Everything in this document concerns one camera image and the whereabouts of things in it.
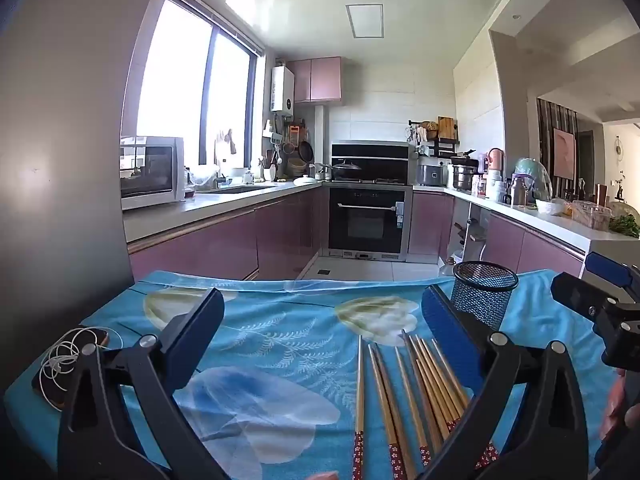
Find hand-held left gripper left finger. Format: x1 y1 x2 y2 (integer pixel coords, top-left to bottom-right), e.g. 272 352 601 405
56 287 231 480

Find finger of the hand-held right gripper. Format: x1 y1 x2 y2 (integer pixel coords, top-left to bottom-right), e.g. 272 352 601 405
584 251 633 292
550 272 621 321

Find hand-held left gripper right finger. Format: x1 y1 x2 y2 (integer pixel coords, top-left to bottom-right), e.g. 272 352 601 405
421 284 590 480

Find black mesh utensil holder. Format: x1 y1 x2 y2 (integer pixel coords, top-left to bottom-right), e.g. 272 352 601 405
452 261 520 332

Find bundle of wooden chopsticks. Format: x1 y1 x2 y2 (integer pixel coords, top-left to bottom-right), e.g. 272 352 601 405
352 329 501 480

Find person's right hand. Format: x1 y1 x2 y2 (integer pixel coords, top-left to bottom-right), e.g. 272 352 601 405
599 369 627 442

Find green leafy vegetables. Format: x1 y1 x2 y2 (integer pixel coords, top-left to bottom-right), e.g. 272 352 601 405
607 214 640 238

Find clear plastic container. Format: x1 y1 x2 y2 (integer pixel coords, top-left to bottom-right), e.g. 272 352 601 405
571 200 613 232

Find short pink base cabinets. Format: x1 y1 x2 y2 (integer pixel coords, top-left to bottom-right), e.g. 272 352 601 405
407 190 586 278

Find blue floral tablecloth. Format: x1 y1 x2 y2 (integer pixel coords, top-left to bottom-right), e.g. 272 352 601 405
2 269 621 480

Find long pink base cabinets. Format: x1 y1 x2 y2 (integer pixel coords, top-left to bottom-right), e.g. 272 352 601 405
127 180 331 283

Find brown smartphone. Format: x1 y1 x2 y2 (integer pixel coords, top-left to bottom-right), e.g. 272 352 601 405
31 327 112 411

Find green mesh food cover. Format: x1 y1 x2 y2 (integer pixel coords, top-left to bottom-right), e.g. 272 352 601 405
514 158 553 202

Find black built-in oven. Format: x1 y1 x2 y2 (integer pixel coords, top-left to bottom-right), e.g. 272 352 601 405
327 186 413 262

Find white plastic jug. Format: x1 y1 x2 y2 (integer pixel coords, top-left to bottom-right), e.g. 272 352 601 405
487 169 507 202

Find white kitchen countertop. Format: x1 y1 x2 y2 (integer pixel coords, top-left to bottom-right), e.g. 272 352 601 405
122 180 640 256

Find kitchen sink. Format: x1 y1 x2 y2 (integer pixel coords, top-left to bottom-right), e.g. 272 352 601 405
202 184 277 196

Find steel steamer pot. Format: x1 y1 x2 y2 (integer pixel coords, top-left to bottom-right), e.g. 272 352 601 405
450 156 480 192

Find steel rice cooker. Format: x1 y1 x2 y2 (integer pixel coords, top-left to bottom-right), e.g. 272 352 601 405
417 162 447 187

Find white microwave oven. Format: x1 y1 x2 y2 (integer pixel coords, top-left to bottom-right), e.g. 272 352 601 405
119 136 187 211

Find black range hood stove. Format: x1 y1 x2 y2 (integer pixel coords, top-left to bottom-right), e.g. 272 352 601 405
331 141 412 185

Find black wok with lid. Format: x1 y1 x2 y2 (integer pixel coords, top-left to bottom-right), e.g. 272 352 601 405
331 159 362 181

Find grey refrigerator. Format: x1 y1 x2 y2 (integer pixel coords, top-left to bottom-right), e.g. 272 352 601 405
0 0 176 396

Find large kitchen window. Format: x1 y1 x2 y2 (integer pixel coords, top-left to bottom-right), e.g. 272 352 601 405
136 0 265 167

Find rectangular ceiling light panel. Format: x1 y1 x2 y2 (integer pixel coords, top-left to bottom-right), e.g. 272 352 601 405
345 4 385 39

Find pink framed wall picture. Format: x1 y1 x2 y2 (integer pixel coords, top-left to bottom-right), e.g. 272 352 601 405
552 127 577 181

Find dark striped wall panel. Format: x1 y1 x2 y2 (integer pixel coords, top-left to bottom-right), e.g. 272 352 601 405
536 98 580 181

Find black wall rack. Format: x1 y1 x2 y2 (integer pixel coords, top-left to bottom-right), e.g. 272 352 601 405
407 119 460 158

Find white wall water heater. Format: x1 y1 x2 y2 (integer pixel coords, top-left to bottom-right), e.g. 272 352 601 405
271 66 296 112

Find pink wall cabinet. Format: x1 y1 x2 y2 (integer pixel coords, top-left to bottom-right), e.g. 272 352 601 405
286 57 342 105

